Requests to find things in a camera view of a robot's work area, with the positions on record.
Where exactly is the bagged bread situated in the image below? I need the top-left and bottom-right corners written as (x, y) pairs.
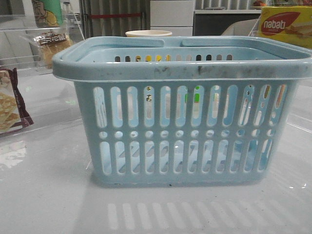
top-left (22, 31), bottom-right (74, 69)

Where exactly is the light blue plastic basket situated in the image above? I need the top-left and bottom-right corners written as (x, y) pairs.
top-left (52, 36), bottom-right (312, 186)

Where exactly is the cream paper cup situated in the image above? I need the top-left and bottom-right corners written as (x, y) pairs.
top-left (125, 30), bottom-right (172, 37)

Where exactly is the white cabinet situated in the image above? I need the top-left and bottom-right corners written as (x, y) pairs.
top-left (150, 0), bottom-right (195, 36)

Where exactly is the brown cracker snack bag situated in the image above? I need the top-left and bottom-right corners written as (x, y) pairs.
top-left (0, 68), bottom-right (34, 135)

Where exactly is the clear acrylic shelf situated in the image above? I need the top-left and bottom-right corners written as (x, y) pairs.
top-left (0, 13), bottom-right (84, 77)

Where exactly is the green cartoon snack package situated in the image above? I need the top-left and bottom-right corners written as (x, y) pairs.
top-left (32, 0), bottom-right (63, 27)

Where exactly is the yellow Nabati wafer box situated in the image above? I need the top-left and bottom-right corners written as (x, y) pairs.
top-left (256, 6), bottom-right (312, 49)

